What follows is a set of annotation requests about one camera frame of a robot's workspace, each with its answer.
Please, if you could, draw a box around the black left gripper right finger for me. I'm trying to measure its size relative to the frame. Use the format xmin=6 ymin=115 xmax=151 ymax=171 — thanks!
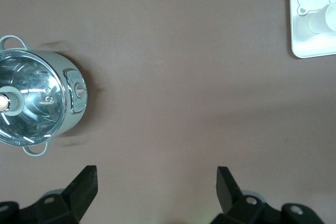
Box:
xmin=209 ymin=166 xmax=324 ymax=224

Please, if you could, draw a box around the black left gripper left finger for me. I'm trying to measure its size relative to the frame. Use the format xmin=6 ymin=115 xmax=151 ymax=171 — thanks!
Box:
xmin=0 ymin=165 xmax=99 ymax=224

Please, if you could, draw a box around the white IKEA cup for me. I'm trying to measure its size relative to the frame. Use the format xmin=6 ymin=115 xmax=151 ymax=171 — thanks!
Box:
xmin=308 ymin=0 xmax=336 ymax=35

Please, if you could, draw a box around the glass pot lid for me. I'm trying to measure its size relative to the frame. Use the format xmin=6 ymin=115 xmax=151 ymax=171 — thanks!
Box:
xmin=0 ymin=50 xmax=67 ymax=147

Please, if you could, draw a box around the sage green electric pot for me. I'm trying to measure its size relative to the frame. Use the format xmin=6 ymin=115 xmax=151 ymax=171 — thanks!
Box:
xmin=0 ymin=34 xmax=88 ymax=157

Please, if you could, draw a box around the brown table cover sheet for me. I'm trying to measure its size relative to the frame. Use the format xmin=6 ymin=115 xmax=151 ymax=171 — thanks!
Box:
xmin=0 ymin=0 xmax=336 ymax=224

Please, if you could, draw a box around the cream tray with bear print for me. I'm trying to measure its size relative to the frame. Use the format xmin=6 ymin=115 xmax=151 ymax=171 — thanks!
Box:
xmin=289 ymin=0 xmax=336 ymax=58

